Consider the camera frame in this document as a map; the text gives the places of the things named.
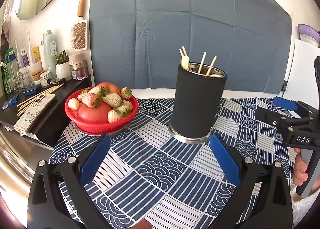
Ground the pink lidded jar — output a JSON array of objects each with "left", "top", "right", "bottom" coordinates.
[{"left": 68, "top": 53, "right": 89, "bottom": 81}]

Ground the black side shelf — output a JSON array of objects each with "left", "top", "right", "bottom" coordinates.
[{"left": 1, "top": 76, "right": 92, "bottom": 149}]

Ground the cream plastic spoon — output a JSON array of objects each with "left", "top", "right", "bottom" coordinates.
[{"left": 181, "top": 56, "right": 190, "bottom": 70}]

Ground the red apple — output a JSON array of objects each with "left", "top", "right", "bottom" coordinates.
[{"left": 78, "top": 102, "right": 112, "bottom": 124}]

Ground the cream chopstick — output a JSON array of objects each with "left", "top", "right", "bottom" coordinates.
[
  {"left": 206, "top": 56, "right": 217, "bottom": 76},
  {"left": 197, "top": 51, "right": 207, "bottom": 74},
  {"left": 179, "top": 46, "right": 188, "bottom": 57}
]

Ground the blue small box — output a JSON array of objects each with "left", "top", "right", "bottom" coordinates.
[{"left": 2, "top": 95, "right": 20, "bottom": 110}]

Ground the white spoon in holder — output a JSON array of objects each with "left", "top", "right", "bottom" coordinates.
[{"left": 210, "top": 74, "right": 225, "bottom": 78}]

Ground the wooden paddle hairbrush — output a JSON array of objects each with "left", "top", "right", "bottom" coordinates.
[{"left": 71, "top": 0, "right": 88, "bottom": 51}]

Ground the white phone case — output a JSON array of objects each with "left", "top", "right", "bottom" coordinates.
[{"left": 14, "top": 94, "right": 56, "bottom": 134}]

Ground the grey-blue backdrop cloth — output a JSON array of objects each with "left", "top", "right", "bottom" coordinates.
[{"left": 89, "top": 0, "right": 291, "bottom": 94}]

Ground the green plastic bottle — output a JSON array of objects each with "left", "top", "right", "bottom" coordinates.
[{"left": 1, "top": 47, "right": 15, "bottom": 94}]

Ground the person's right hand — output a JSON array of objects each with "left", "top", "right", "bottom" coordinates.
[{"left": 293, "top": 148, "right": 308, "bottom": 186}]

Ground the small potted succulent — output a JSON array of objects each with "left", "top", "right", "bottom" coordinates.
[{"left": 55, "top": 50, "right": 72, "bottom": 80}]

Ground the light green bottle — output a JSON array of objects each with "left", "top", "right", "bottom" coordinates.
[{"left": 44, "top": 30, "right": 57, "bottom": 78}]

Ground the black cylindrical utensil holder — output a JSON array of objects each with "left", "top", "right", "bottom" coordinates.
[{"left": 168, "top": 63, "right": 227, "bottom": 144}]

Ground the white sleeved right forearm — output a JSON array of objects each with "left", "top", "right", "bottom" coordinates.
[{"left": 290, "top": 186, "right": 319, "bottom": 228}]

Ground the blue patterned tablecloth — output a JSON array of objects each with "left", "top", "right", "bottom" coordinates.
[{"left": 48, "top": 96, "right": 301, "bottom": 229}]

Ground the red fruit basket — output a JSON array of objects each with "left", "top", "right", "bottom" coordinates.
[{"left": 65, "top": 82, "right": 139, "bottom": 134}]

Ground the purple colander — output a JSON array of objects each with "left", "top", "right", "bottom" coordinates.
[{"left": 298, "top": 24, "right": 319, "bottom": 47}]

